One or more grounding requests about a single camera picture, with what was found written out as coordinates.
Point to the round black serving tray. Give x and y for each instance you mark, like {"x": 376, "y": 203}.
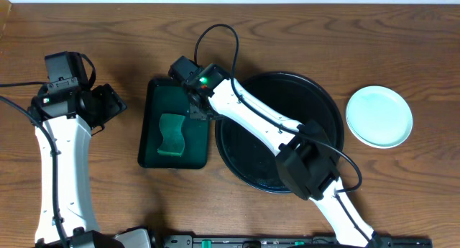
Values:
{"x": 292, "y": 95}

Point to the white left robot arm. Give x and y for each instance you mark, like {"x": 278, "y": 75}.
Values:
{"x": 66, "y": 118}

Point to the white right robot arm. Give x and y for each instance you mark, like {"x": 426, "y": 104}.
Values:
{"x": 306, "y": 161}

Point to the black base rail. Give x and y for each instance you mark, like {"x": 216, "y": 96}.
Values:
{"x": 187, "y": 241}

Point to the black rectangular water tray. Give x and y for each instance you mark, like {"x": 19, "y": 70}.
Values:
{"x": 166, "y": 97}

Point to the green scrub sponge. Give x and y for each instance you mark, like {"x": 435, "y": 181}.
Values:
{"x": 173, "y": 142}

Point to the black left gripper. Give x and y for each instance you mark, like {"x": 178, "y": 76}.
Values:
{"x": 108, "y": 106}

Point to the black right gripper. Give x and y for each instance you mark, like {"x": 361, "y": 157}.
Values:
{"x": 195, "y": 112}

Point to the white plate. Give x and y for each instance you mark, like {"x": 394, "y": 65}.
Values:
{"x": 381, "y": 137}

